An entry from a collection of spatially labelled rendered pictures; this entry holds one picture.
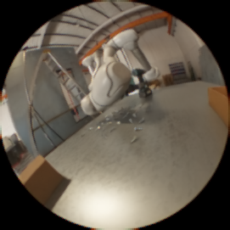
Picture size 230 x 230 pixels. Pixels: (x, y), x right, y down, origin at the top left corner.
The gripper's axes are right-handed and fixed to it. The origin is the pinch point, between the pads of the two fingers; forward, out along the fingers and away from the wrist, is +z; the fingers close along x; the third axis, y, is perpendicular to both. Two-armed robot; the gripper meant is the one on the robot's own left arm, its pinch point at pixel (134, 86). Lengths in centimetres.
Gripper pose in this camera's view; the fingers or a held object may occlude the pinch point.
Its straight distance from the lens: 58.1
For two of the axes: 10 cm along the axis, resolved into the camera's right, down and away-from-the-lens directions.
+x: 5.3, 0.6, -8.5
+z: 7.7, -4.5, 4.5
